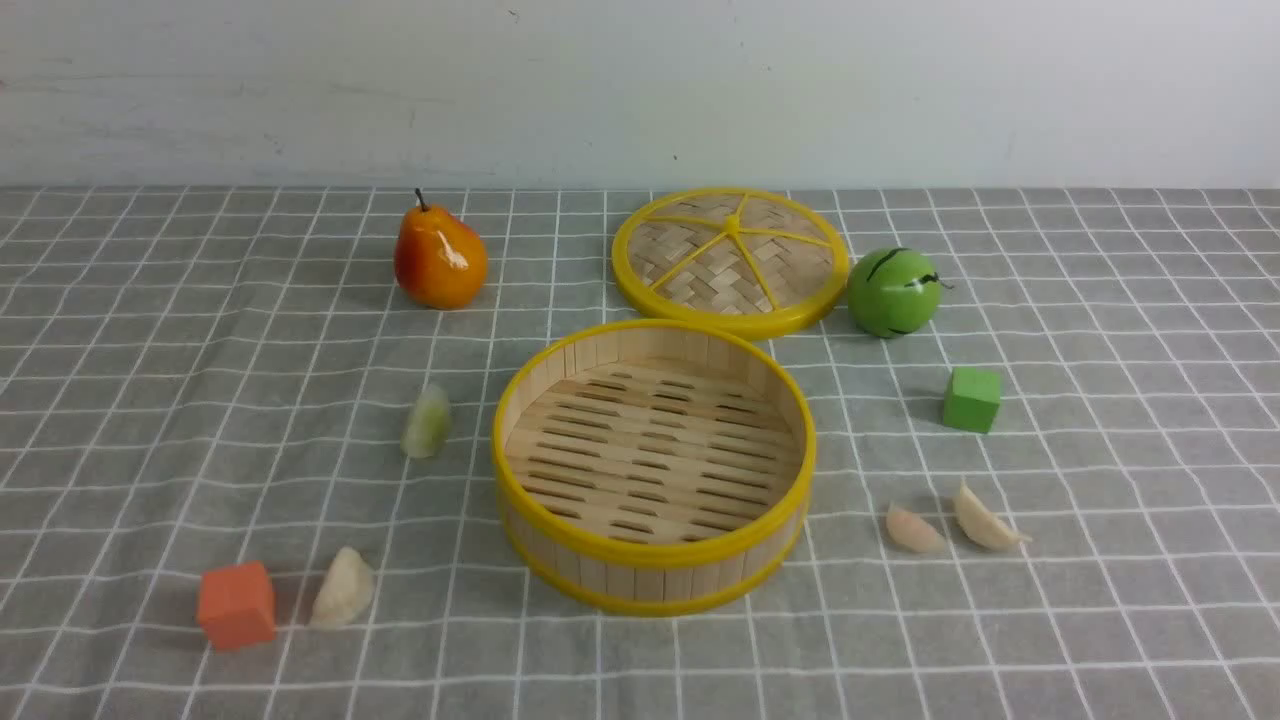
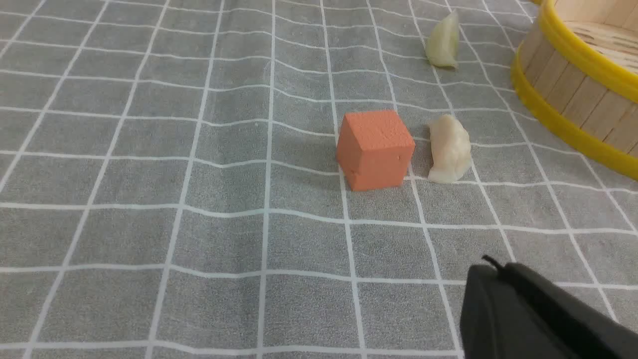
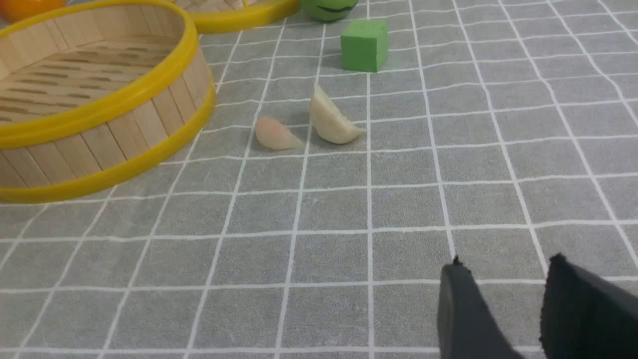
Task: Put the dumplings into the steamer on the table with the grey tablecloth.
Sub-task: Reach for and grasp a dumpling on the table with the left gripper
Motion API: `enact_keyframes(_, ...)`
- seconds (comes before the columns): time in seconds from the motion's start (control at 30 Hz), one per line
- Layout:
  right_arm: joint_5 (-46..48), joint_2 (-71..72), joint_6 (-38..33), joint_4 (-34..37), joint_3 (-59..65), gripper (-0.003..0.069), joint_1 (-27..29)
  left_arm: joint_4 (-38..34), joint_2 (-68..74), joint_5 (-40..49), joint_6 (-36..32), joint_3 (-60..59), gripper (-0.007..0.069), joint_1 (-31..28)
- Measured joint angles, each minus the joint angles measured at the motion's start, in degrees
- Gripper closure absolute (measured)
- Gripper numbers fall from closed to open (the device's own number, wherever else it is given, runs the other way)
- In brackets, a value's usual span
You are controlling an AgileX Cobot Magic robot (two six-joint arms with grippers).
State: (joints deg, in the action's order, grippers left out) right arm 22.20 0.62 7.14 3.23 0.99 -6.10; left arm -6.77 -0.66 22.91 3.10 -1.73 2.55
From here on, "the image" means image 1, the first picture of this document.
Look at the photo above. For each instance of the green translucent dumpling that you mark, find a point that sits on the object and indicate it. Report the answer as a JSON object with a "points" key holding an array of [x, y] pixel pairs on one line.
{"points": [[428, 425]]}

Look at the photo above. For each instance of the pinkish white dumpling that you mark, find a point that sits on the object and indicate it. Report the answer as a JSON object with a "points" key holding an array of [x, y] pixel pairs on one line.
{"points": [[911, 532]]}

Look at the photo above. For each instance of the bamboo steamer tray yellow rim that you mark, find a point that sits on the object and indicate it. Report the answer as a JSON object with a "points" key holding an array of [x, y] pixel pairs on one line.
{"points": [[653, 468]]}

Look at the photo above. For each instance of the woven bamboo steamer lid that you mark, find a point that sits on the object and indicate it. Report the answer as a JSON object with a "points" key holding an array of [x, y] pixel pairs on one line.
{"points": [[747, 262]]}

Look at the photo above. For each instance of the orange toy pear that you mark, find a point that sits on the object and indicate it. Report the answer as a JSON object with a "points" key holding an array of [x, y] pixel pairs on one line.
{"points": [[439, 261]]}

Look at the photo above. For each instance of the green toy watermelon ball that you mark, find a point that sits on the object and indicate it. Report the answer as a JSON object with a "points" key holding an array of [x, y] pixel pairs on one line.
{"points": [[893, 292]]}

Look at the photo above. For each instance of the green wooden cube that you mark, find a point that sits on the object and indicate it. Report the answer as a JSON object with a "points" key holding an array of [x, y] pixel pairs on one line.
{"points": [[972, 399]]}

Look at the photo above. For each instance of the grey checked tablecloth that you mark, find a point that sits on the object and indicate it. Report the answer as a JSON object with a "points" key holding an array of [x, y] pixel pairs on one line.
{"points": [[203, 376]]}

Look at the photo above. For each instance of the orange wooden cube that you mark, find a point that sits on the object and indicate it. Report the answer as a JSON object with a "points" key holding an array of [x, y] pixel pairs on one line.
{"points": [[236, 606]]}

